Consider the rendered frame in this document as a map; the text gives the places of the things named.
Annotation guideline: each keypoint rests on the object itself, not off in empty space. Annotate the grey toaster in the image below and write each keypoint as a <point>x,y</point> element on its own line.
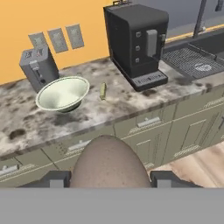
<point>39,68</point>

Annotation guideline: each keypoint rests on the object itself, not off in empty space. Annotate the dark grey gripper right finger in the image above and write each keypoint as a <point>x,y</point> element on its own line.
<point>165,178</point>

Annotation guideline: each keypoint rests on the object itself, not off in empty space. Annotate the yellow butter stick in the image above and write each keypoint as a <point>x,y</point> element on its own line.
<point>103,91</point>

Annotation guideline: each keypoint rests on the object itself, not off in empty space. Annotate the dark sink basin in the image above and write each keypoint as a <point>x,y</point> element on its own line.
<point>194,57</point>

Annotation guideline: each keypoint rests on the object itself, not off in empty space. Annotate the olive drawer front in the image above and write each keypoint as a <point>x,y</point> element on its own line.
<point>73,147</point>
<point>145,119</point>
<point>201,102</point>
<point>17,170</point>

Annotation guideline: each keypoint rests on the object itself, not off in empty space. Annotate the dark sink tap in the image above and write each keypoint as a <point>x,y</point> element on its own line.
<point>200,19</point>

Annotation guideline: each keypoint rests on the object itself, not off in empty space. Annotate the olive cupboard door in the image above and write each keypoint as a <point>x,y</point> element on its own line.
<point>151,145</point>
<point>197,129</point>

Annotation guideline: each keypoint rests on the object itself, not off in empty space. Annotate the black coffee machine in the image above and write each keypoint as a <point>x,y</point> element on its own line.
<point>137,43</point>

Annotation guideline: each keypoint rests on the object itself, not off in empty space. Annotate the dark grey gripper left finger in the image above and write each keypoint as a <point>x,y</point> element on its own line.
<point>57,178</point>

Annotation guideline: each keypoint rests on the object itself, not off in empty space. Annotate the brown egg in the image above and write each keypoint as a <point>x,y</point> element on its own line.
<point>109,163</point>

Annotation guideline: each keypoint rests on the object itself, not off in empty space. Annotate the grey wall socket plate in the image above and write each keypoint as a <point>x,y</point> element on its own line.
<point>57,40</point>
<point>38,40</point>
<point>74,36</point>

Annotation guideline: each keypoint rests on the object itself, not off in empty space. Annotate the pale green bowl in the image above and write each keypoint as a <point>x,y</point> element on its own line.
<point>62,93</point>

